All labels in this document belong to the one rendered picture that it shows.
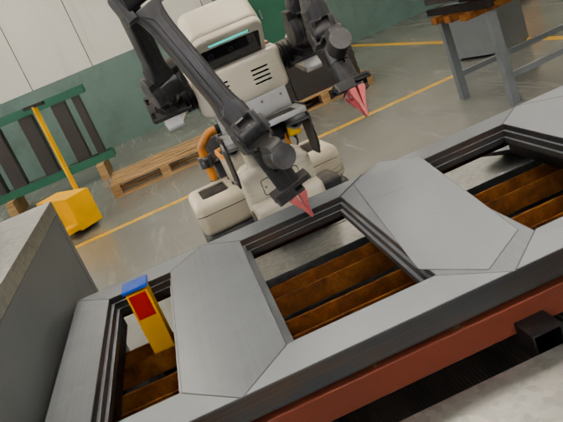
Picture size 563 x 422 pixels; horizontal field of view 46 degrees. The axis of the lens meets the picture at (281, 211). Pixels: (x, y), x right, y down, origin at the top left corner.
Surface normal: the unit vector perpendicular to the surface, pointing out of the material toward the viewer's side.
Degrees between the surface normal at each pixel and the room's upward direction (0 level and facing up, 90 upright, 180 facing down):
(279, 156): 86
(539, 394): 0
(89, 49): 90
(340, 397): 90
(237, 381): 0
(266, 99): 90
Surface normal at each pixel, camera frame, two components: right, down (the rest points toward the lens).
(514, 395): -0.36, -0.88
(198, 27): -0.11, -0.50
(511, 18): 0.50, 0.09
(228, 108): 0.32, 0.00
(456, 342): 0.19, 0.25
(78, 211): 0.73, -0.07
